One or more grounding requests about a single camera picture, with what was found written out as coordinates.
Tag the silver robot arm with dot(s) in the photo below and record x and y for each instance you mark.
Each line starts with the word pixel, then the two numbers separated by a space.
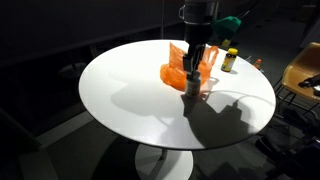
pixel 200 11

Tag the white table pedestal base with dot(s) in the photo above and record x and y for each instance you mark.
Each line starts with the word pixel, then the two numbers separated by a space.
pixel 166 165

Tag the black object on chair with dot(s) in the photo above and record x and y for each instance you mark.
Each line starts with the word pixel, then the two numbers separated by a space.
pixel 310 81

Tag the yellow spray bottle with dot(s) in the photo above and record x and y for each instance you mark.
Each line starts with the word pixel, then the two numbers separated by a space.
pixel 226 43

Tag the orange shell chair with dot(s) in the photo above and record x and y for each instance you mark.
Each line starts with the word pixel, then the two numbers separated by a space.
pixel 301 71

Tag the small orange bottle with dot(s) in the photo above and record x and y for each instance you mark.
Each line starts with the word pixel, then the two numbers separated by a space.
pixel 257 64

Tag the white medicine bottle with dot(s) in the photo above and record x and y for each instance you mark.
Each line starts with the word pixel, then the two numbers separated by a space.
pixel 193 86

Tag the yellow capped supplement bottle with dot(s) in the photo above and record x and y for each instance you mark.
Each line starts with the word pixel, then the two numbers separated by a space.
pixel 228 61

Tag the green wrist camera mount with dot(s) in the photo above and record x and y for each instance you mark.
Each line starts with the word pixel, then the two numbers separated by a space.
pixel 227 26

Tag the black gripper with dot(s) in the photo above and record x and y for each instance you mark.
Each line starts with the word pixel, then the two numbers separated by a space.
pixel 197 33

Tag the orange plastic bag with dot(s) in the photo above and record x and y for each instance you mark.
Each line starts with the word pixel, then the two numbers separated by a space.
pixel 173 71

